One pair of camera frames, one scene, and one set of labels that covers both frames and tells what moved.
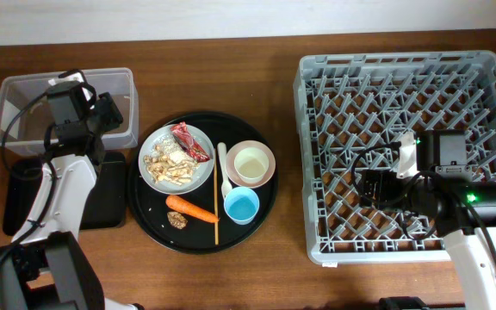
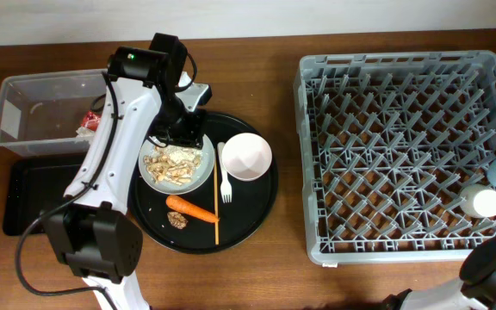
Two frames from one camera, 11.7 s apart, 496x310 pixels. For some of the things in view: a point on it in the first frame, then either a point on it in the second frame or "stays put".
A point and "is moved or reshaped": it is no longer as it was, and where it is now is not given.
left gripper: (107, 107) to (193, 138)
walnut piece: (176, 220) stays put
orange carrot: (179, 205) stays put
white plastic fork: (226, 185) stays put
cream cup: (251, 164) is moved or reshaped
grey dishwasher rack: (353, 113) stays put
